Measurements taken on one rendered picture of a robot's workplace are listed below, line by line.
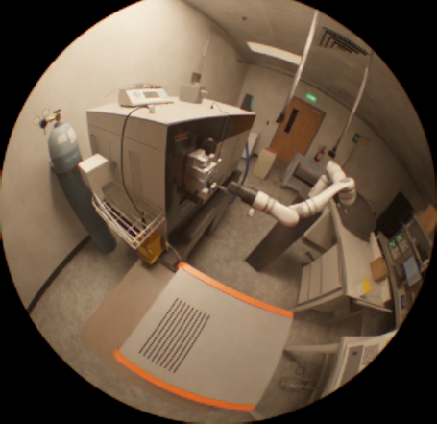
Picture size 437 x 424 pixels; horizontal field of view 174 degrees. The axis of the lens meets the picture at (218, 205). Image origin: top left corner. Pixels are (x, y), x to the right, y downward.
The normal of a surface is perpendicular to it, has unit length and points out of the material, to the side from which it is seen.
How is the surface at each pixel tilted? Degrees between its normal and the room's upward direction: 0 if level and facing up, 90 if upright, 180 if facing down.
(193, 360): 0
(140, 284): 0
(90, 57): 90
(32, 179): 90
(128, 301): 0
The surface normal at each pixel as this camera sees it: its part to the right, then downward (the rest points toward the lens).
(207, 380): 0.24, -0.69
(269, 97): -0.42, 0.56
